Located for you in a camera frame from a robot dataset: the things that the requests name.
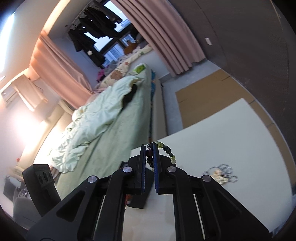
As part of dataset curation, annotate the green black bead bracelet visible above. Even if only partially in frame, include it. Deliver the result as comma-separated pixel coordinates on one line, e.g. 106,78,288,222
146,141,178,171

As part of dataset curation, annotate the black jewelry box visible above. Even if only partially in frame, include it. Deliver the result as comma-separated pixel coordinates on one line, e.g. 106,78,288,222
125,194,148,209

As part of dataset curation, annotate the bed with green sheet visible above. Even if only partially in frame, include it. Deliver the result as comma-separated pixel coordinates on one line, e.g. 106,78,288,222
56,63,158,198

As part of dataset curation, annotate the light green duvet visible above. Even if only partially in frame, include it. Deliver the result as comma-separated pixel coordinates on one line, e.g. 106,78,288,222
49,76,144,173

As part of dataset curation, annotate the white air conditioner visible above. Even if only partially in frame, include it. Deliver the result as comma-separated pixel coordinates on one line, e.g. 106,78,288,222
1,74,50,112

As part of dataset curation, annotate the black garment on bed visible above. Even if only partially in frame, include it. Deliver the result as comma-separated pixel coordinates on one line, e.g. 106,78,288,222
122,84,137,109

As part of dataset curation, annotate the brown cardboard sheet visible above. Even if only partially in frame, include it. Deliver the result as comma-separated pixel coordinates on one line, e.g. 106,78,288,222
174,68,287,163

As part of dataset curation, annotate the floral patterned quilt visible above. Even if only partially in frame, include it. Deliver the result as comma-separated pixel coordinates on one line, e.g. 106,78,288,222
93,44,153,93

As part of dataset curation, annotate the pink curtain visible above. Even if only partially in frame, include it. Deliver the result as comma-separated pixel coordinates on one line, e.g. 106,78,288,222
30,31,94,109
112,1,206,76

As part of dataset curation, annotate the white wall switch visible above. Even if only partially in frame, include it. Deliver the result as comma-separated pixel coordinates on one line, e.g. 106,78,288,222
205,38,212,45

